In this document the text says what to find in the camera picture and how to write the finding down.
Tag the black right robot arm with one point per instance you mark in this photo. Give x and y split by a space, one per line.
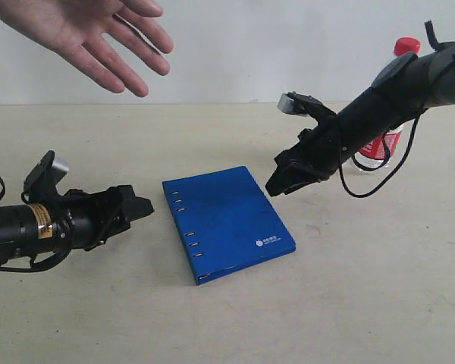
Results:
405 89

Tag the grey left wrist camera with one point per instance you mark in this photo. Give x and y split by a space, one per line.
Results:
41 182

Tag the clear plastic water bottle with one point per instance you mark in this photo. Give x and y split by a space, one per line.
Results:
377 154

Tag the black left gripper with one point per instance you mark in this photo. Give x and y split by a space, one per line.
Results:
95 217

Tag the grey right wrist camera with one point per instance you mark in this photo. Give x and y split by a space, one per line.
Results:
296 104

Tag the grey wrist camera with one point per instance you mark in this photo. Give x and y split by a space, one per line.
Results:
296 104
41 182

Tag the blue ring binder notebook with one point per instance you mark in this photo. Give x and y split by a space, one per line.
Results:
225 222

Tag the person's open hand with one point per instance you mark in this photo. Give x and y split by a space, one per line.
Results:
75 30

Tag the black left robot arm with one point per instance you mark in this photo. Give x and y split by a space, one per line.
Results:
38 236

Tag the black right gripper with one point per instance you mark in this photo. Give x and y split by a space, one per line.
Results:
315 157

